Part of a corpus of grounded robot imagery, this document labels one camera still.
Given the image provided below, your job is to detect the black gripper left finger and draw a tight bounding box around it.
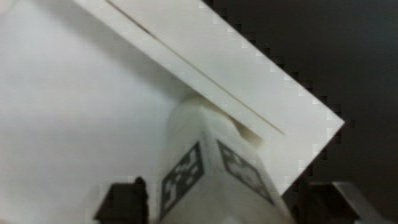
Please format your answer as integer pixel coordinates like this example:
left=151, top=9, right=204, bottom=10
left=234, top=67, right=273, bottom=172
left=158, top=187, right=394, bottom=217
left=94, top=177, right=149, bottom=224

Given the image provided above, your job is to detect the white table leg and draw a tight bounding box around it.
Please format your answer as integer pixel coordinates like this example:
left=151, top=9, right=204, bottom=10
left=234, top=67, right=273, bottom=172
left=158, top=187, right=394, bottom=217
left=158, top=98, right=295, bottom=224

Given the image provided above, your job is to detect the white square table top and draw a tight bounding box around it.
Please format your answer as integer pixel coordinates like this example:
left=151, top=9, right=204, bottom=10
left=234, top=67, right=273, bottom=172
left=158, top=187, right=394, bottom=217
left=0, top=0, right=190, bottom=224

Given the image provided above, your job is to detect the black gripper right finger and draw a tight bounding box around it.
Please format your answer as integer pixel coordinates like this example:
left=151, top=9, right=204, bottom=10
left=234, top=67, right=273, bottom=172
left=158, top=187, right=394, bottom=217
left=291, top=181, right=389, bottom=224

